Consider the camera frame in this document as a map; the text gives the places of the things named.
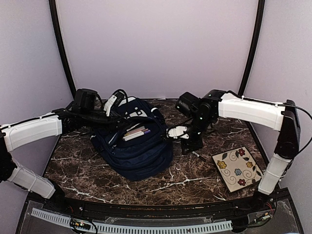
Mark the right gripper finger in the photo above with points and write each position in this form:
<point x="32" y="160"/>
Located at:
<point x="197" y="144"/>
<point x="185" y="147"/>

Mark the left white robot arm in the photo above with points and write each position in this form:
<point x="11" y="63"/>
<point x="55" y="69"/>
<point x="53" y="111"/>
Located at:
<point x="27" y="132"/>

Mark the grey slotted cable duct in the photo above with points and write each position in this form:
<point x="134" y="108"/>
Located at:
<point x="114" y="225"/>

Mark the black frame post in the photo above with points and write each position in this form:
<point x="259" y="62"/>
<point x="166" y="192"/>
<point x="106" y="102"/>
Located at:
<point x="253" y="47"/>
<point x="61" y="46"/>

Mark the square floral ceramic plate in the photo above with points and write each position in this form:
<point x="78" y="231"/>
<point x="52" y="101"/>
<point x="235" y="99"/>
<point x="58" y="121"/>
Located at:
<point x="238" y="168"/>

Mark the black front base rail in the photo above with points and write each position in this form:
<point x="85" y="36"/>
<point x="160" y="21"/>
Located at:
<point x="276" y="216"/>

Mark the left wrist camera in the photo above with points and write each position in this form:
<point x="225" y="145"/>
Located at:
<point x="115" y="99"/>

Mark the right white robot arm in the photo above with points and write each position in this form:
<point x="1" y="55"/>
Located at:
<point x="278" y="116"/>

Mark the red-capped white marker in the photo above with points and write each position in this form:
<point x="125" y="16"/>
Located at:
<point x="134" y="130"/>

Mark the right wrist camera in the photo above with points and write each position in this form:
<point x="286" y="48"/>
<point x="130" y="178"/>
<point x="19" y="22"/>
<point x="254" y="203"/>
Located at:
<point x="178" y="132"/>

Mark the purple-capped white marker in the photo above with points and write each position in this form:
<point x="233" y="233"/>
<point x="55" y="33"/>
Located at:
<point x="135" y="135"/>

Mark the black-capped white marker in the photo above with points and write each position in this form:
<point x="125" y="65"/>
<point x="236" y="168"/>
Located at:
<point x="199" y="156"/>

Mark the right black frame post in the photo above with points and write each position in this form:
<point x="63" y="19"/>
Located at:
<point x="253" y="47"/>

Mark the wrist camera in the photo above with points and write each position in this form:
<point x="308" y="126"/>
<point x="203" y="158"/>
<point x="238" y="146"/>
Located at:
<point x="115" y="99"/>
<point x="178" y="132"/>

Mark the navy blue student backpack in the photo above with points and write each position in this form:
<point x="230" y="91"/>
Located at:
<point x="141" y="157"/>

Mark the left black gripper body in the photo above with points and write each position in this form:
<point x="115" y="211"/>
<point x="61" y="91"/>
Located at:
<point x="88" y="116"/>

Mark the left black frame post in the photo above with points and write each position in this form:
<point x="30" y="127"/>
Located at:
<point x="61" y="46"/>

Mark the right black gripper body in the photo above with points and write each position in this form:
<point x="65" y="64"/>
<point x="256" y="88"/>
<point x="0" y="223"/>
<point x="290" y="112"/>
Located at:
<point x="201" y="125"/>

